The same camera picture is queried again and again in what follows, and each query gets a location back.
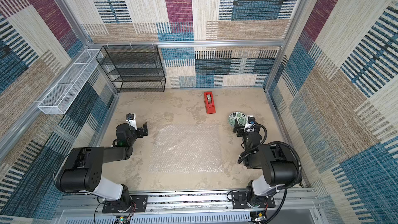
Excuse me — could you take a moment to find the aluminium mounting rail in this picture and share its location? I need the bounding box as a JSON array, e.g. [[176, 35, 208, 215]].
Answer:
[[55, 188, 318, 215]]

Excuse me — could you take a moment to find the red tape dispenser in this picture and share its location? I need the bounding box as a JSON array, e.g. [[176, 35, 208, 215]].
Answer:
[[204, 92, 216, 114]]

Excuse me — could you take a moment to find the clear bubble wrap sheet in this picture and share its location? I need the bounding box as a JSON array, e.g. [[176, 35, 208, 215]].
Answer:
[[149, 123, 222, 173]]

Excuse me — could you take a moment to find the black wire mesh shelf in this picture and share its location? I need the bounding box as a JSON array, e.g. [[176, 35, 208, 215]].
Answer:
[[96, 45, 166, 93]]

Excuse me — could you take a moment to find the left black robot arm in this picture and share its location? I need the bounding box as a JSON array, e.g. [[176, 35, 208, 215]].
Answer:
[[55, 123, 148, 214]]

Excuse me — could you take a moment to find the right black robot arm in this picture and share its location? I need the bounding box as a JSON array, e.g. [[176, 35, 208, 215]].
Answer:
[[228, 116, 302, 209]]

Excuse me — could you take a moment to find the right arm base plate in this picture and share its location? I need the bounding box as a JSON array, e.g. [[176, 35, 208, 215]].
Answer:
[[227, 190, 276, 209]]

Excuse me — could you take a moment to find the green leaf pattern bowl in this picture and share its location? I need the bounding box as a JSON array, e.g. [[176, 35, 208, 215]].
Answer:
[[228, 112, 247, 127]]

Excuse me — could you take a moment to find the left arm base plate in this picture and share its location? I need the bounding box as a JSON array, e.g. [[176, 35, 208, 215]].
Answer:
[[102, 195, 148, 214]]

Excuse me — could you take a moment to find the white slotted cable duct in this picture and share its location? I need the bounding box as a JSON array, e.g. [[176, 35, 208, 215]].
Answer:
[[62, 212, 251, 224]]

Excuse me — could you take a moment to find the white wire mesh basket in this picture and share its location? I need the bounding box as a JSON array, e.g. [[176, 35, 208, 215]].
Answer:
[[38, 49, 100, 115]]

